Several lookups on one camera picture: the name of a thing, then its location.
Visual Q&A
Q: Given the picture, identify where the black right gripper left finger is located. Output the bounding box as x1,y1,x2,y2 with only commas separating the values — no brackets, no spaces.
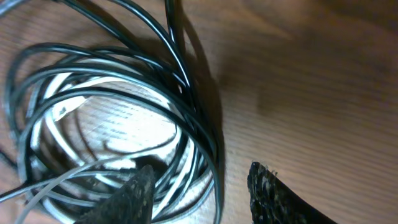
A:
76,165,155,224

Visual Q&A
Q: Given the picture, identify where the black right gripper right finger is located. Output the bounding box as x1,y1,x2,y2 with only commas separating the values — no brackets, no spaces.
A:
247,162,336,224

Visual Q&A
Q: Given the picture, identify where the white usb cable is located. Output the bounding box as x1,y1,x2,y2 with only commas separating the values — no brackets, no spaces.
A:
12,57,215,224

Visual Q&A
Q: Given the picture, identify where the black usb cable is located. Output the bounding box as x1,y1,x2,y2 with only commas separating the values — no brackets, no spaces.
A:
0,0,225,224

